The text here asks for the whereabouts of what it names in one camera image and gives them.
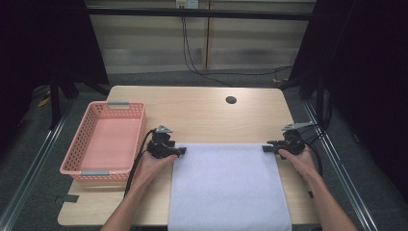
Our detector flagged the black hanging wall cable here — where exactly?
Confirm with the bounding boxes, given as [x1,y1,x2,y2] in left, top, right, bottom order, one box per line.
[180,15,293,88]

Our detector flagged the white printed cloth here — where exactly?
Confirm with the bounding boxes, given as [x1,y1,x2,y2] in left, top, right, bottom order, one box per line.
[166,142,293,231]

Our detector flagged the pink plastic basket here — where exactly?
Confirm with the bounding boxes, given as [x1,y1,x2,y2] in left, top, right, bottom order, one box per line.
[59,100,147,184]

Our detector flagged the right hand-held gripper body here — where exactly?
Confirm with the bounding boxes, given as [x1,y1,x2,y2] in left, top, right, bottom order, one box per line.
[278,120,316,157]

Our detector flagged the person's right hand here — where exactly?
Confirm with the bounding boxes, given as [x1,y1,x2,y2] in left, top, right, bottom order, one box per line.
[276,147,318,181]

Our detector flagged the black tape strip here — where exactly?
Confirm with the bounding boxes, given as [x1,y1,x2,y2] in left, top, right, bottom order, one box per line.
[54,193,80,204]

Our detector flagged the white wall socket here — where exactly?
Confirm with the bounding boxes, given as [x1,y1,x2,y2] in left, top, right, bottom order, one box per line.
[175,0,200,10]

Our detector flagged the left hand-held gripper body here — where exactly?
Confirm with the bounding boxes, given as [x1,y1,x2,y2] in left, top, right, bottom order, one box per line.
[146,124,178,160]

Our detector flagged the right hand-held gripper black cable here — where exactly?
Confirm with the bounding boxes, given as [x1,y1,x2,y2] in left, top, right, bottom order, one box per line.
[303,141,323,177]

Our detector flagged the hand-held gripper black cable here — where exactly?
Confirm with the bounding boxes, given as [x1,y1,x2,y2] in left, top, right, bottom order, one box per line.
[123,128,157,197]
[303,141,323,177]

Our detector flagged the black horizontal metal bar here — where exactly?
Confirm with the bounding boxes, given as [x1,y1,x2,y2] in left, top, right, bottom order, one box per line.
[86,7,315,22]

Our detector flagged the black curtain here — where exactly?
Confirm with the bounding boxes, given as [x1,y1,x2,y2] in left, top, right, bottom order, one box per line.
[278,0,408,193]
[0,0,111,155]

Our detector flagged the yellow floor item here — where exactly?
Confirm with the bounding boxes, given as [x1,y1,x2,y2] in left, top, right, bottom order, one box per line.
[37,95,52,108]

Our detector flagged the person's left hand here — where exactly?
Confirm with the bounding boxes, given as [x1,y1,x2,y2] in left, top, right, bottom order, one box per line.
[136,149,179,191]

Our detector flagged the black floor cables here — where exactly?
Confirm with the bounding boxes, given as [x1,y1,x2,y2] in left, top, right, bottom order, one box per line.
[299,119,332,152]

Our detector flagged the black metal stand leg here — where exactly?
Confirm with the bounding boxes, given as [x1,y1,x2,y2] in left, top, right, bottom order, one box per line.
[49,81,63,130]

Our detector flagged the left hand-held gripper black cable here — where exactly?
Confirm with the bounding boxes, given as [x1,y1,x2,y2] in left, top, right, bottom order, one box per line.
[123,128,157,197]

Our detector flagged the metal floor rail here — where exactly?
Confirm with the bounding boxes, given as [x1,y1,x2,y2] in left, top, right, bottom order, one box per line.
[0,99,75,231]
[302,100,380,231]

